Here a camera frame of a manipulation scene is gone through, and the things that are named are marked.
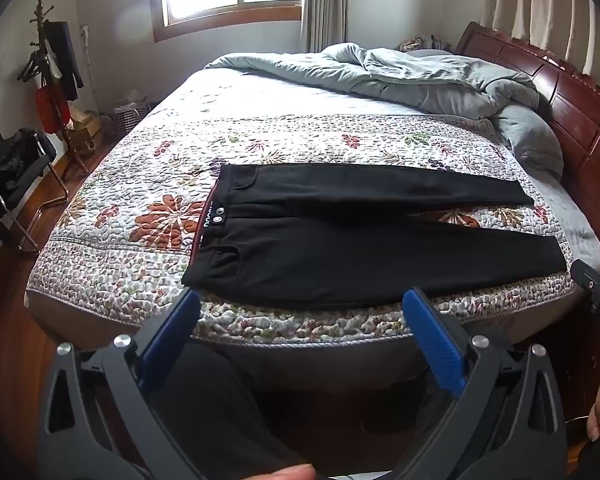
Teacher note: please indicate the wooden coat rack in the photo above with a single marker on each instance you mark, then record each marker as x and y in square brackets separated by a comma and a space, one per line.
[41, 30]

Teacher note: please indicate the patterned pillow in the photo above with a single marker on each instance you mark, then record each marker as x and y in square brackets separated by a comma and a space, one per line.
[425, 43]

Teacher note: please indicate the red bag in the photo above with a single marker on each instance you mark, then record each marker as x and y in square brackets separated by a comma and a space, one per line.
[50, 110]

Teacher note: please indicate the black hanging garment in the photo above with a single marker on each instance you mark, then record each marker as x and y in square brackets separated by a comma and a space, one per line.
[64, 60]

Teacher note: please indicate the black pants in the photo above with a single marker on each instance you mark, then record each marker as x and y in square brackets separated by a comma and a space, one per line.
[330, 260]

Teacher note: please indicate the cardboard box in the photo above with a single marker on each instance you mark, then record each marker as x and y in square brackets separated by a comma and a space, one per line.
[86, 130]

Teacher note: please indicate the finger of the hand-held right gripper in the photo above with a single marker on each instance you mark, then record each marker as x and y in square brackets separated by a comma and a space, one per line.
[585, 274]

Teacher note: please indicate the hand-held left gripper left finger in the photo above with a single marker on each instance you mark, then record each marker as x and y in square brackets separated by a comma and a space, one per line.
[179, 332]

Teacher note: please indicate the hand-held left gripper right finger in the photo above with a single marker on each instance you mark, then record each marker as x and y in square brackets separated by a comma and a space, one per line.
[435, 340]

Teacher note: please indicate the grey bed sheet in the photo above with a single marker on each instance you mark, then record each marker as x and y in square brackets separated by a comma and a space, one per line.
[575, 230]

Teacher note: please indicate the grey duvet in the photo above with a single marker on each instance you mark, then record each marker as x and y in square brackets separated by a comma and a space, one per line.
[405, 80]

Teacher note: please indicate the metal folding chair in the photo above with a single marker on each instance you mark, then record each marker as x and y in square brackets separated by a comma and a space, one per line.
[15, 175]

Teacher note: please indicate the beige striped curtain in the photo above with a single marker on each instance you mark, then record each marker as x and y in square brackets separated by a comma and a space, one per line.
[545, 5]

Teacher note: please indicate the wooden bed headboard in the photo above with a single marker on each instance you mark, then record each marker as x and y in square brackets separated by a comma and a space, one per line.
[580, 125]

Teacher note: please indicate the floral quilted bedspread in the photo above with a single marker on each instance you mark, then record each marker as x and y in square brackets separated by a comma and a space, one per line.
[130, 185]

